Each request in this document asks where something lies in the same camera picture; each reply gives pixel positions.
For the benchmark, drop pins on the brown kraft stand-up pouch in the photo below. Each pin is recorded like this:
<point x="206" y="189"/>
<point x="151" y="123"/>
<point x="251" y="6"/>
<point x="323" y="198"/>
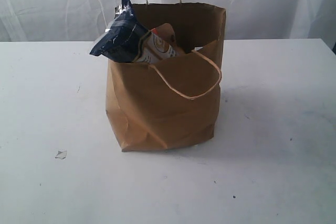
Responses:
<point x="166" y="32"/>

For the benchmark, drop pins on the brown paper shopping bag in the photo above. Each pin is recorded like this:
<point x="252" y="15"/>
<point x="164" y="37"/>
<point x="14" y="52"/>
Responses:
<point x="174" y="102"/>

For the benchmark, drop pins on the dark blue noodle packet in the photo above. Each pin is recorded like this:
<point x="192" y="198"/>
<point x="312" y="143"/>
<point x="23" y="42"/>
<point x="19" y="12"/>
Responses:
<point x="126" y="40"/>

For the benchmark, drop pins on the small torn label scrap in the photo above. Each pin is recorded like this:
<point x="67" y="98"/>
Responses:
<point x="61" y="155"/>

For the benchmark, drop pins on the white backdrop curtain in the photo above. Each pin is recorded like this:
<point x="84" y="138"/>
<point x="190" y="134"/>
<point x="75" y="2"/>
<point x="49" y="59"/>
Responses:
<point x="60" y="6"/>

